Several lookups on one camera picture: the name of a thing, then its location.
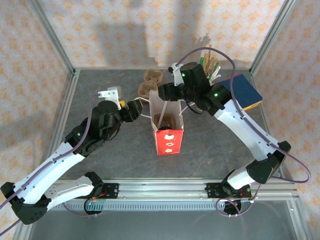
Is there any brown pulp cup carrier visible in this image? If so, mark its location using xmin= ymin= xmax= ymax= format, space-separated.
xmin=152 ymin=112 xmax=178 ymax=130
xmin=137 ymin=69 xmax=165 ymax=100

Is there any red white paper bag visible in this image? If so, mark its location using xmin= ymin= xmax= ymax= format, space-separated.
xmin=134 ymin=89 xmax=195 ymax=156

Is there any wooden stirrer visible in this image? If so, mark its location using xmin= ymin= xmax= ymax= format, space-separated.
xmin=202 ymin=44 xmax=213 ymax=73
xmin=209 ymin=56 xmax=219 ymax=75

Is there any blue paper napkin stack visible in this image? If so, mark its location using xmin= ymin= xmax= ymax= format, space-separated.
xmin=219 ymin=74 xmax=264 ymax=107

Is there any yellow paper napkin stack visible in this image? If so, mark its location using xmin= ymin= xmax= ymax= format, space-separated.
xmin=243 ymin=99 xmax=263 ymax=112

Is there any orange patterned backdrop panel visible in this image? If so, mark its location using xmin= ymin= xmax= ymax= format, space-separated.
xmin=37 ymin=0 xmax=286 ymax=70
xmin=249 ymin=0 xmax=320 ymax=240
xmin=0 ymin=0 xmax=76 ymax=240

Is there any aluminium table side rail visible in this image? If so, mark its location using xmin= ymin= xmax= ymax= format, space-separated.
xmin=249 ymin=71 xmax=287 ymax=181
xmin=39 ymin=71 xmax=81 ymax=181

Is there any aluminium table end rail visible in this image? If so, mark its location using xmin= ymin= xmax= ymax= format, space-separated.
xmin=73 ymin=66 xmax=253 ymax=71

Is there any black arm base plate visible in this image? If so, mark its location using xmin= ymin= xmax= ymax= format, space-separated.
xmin=93 ymin=183 xmax=120 ymax=200
xmin=206 ymin=182 xmax=252 ymax=200

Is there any aluminium mounting rail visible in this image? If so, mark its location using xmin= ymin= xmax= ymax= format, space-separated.
xmin=49 ymin=177 xmax=300 ymax=202

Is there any aluminium frame post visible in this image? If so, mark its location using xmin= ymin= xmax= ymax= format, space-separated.
xmin=26 ymin=0 xmax=77 ymax=76
xmin=249 ymin=0 xmax=300 ymax=76

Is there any black round cable grommet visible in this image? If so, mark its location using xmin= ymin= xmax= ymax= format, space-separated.
xmin=223 ymin=199 xmax=243 ymax=218
xmin=83 ymin=198 xmax=104 ymax=217

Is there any grey slotted cable duct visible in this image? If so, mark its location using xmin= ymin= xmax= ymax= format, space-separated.
xmin=49 ymin=201 xmax=251 ymax=211

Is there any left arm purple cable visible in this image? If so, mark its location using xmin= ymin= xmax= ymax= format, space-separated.
xmin=0 ymin=96 xmax=99 ymax=229

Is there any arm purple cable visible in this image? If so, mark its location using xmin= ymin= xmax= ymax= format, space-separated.
xmin=176 ymin=47 xmax=312 ymax=218
xmin=0 ymin=96 xmax=99 ymax=229

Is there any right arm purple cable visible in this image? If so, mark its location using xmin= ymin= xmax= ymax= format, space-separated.
xmin=176 ymin=47 xmax=312 ymax=218

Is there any aluminium frame leg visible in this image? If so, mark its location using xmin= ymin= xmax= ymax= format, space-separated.
xmin=12 ymin=223 xmax=38 ymax=240
xmin=286 ymin=199 xmax=315 ymax=240

